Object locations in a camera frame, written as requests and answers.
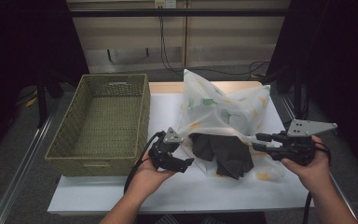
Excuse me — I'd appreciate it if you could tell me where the person's striped clothing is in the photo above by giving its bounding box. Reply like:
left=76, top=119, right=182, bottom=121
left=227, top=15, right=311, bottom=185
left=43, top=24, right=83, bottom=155
left=152, top=214, right=223, bottom=224

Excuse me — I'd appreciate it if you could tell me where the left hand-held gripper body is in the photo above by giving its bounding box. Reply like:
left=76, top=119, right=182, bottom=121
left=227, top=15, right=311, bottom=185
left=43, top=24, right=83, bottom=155
left=148, top=126, right=184, bottom=171

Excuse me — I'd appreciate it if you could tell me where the black wall cable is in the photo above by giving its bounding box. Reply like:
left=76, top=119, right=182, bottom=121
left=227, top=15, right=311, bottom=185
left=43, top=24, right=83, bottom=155
left=158, top=15, right=271, bottom=82

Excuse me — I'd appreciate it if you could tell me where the white table cover sheet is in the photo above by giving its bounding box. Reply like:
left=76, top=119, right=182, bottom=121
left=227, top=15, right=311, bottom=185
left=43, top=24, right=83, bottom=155
left=47, top=91, right=314, bottom=216

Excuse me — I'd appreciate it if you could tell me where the metal floor rail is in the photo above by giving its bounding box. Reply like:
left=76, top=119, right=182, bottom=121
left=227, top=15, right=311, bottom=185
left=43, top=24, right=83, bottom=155
left=281, top=96, right=358, bottom=224
left=0, top=102, right=60, bottom=224

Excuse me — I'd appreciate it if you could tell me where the yellow floor tape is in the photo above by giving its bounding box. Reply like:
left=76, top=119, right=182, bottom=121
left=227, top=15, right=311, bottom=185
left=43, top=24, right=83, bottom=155
left=25, top=96, right=39, bottom=108

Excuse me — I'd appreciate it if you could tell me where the dark cloth garment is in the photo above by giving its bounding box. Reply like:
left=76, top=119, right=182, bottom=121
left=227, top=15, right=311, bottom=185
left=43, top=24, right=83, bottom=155
left=188, top=133, right=255, bottom=181

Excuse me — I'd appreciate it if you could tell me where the person's right hand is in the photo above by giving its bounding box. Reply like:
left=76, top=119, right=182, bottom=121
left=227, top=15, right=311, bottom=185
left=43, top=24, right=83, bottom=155
left=282, top=135, right=332, bottom=194

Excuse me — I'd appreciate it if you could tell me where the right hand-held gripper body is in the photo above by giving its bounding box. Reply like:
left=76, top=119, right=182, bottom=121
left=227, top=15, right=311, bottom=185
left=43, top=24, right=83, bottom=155
left=273, top=119, right=338, bottom=166

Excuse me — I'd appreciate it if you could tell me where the white leaf-print zipper bag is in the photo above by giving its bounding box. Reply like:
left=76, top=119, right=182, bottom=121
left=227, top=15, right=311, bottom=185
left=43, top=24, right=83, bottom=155
left=175, top=68, right=285, bottom=182

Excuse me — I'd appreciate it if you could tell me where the person's left hand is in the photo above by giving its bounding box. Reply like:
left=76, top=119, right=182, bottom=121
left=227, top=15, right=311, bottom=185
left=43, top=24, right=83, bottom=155
left=130, top=152, right=176, bottom=200

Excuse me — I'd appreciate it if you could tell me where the black curtain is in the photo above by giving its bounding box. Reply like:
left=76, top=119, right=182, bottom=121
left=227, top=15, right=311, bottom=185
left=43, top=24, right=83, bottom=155
left=0, top=0, right=90, bottom=162
left=265, top=0, right=358, bottom=171

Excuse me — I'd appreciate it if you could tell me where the white wall outlet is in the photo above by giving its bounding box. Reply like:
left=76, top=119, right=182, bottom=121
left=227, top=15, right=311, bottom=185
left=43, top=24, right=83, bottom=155
left=154, top=0, right=177, bottom=9

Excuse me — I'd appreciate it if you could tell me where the black metal stand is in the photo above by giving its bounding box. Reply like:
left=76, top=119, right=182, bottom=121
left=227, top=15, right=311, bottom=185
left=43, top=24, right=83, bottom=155
left=35, top=71, right=64, bottom=129
left=283, top=62, right=310, bottom=125

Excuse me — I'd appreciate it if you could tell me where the left hand-held gripper cable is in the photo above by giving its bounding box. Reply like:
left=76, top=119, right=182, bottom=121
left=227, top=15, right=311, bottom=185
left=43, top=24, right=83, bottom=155
left=123, top=130, right=166, bottom=194

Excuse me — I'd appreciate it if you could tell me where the hand-held gripper cable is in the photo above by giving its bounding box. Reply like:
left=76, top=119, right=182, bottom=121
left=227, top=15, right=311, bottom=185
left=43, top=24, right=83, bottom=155
left=123, top=130, right=166, bottom=194
left=302, top=141, right=333, bottom=224

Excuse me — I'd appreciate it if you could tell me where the right hand-held gripper cable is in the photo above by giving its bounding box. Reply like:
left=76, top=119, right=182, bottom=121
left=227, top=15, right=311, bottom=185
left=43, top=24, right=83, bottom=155
left=302, top=141, right=333, bottom=224

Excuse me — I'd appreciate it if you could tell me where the green woven basket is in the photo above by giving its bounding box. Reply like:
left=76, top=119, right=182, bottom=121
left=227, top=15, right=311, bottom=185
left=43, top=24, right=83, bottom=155
left=45, top=73, right=152, bottom=177

